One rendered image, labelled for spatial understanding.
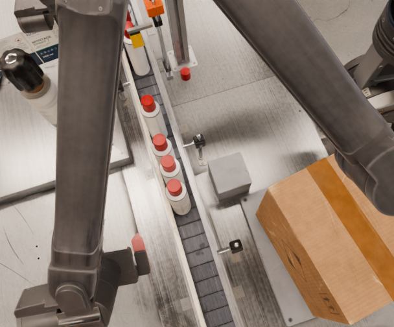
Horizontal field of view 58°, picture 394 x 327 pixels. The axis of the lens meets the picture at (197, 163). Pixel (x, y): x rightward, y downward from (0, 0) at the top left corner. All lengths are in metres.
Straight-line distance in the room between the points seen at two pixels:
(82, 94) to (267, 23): 0.18
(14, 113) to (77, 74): 0.93
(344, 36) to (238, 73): 1.38
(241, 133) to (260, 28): 0.80
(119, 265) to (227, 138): 0.62
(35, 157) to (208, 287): 0.64
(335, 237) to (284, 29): 0.51
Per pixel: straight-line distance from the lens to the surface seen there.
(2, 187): 1.19
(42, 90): 1.03
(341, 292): 0.77
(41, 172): 1.15
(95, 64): 0.35
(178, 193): 0.82
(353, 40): 2.52
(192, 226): 0.99
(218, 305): 0.97
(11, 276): 1.17
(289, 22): 0.35
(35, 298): 0.56
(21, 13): 0.88
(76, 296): 0.48
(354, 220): 0.79
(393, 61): 0.74
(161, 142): 0.84
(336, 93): 0.39
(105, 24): 0.33
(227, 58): 1.27
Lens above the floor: 1.85
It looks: 70 degrees down
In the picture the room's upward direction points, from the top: 9 degrees counter-clockwise
